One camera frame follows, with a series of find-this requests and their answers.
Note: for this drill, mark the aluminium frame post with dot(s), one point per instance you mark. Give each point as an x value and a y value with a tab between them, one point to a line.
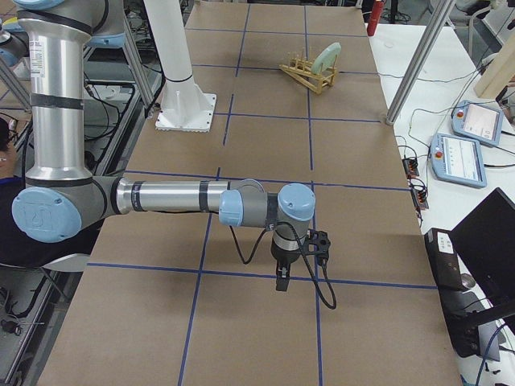
421	53

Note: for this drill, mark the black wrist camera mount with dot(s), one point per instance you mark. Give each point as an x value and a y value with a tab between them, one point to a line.
317	244

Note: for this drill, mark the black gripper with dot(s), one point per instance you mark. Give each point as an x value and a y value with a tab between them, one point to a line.
282	256

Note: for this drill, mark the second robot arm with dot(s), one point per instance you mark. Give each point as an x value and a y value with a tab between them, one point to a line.
14	42

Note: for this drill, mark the far teach pendant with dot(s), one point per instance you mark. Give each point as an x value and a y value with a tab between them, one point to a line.
477	121

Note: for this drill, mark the wooden plank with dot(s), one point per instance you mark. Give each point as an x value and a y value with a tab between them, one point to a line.
498	73

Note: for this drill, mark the far orange black connector box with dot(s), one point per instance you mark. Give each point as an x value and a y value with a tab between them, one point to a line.
410	166

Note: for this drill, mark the orange black connector box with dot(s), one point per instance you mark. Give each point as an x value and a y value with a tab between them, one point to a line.
419	197
410	166

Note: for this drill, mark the red bottle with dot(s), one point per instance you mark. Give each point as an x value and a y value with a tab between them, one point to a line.
375	17

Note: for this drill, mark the wooden dish rack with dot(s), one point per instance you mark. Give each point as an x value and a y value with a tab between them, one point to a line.
300	70

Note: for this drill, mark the near teach pendant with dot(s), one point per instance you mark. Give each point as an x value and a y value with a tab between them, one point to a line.
458	160

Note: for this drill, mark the teach pendant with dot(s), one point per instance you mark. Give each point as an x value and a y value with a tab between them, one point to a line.
477	121
458	160

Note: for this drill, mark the black computer box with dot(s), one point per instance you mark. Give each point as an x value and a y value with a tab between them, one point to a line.
470	324

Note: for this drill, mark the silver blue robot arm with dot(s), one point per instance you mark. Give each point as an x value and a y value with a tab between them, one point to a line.
62	196

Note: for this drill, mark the white pedestal column base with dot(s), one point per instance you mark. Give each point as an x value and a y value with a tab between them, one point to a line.
183	107

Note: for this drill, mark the black monitor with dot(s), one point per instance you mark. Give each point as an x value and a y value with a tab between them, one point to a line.
484	240

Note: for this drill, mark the light green plate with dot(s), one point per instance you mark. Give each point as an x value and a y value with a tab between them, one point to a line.
326	58

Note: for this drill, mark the near orange black connector box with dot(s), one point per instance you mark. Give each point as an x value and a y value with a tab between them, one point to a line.
419	197

